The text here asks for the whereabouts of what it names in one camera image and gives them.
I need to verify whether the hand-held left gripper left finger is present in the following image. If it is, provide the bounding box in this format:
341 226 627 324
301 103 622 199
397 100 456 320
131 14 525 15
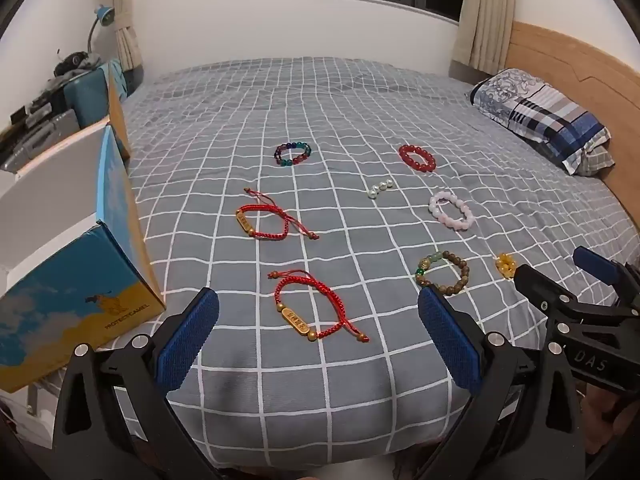
52 287 221 480

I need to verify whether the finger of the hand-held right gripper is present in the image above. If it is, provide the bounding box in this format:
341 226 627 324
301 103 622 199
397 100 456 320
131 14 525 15
514 262 619 327
572 246 640 311

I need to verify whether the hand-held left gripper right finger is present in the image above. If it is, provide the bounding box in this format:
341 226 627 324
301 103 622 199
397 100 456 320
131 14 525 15
417 287 588 480

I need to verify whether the brown wooden bead bracelet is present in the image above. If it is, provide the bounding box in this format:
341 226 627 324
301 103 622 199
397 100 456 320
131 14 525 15
415 251 471 297

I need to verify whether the red cord bracelet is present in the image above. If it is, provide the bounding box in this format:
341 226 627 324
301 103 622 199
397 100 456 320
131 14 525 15
267 269 372 343
235 187 321 242

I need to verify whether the pink bead bracelet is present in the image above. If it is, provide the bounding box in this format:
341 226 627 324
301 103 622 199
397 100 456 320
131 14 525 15
428 190 476 232

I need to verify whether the blue and yellow cardboard box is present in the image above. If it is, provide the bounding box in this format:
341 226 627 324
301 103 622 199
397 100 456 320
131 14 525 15
0 62 167 393

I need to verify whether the red bead bracelet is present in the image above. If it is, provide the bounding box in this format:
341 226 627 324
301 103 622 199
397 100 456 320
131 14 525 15
398 143 437 173

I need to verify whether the person's right hand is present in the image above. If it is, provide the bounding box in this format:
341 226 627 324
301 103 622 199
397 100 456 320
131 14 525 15
582 386 640 428

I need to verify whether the blue plaid pillow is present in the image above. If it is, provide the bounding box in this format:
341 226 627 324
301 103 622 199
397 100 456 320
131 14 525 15
467 68 615 176

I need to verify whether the wooden headboard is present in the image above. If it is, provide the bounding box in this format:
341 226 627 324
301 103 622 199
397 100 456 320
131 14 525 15
505 20 640 221

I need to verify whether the brown bedside cabinet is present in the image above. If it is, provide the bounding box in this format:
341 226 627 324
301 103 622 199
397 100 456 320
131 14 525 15
450 60 488 82

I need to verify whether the grey plastic case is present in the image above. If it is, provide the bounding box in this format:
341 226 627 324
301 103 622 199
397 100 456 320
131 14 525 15
0 110 81 173

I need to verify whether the grey checked bed sheet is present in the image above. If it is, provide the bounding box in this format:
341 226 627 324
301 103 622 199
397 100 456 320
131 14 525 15
30 55 638 472

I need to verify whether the teal suitcase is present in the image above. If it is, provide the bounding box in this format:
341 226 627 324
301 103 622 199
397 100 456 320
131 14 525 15
62 62 123 128

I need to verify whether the beige curtain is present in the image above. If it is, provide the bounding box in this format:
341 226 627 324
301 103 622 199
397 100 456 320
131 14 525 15
452 0 516 76
112 0 146 96

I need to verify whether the stack of dark boxes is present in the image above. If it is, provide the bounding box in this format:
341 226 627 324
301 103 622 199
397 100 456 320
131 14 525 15
10 87 66 126

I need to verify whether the black bag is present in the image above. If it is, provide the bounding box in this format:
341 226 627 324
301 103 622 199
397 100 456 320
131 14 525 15
52 50 101 78

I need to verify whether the blue desk lamp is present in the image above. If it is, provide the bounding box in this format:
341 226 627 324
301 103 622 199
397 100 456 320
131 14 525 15
86 4 117 56

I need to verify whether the multicolour bead bracelet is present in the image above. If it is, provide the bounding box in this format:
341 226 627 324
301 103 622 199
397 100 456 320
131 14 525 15
273 141 312 168

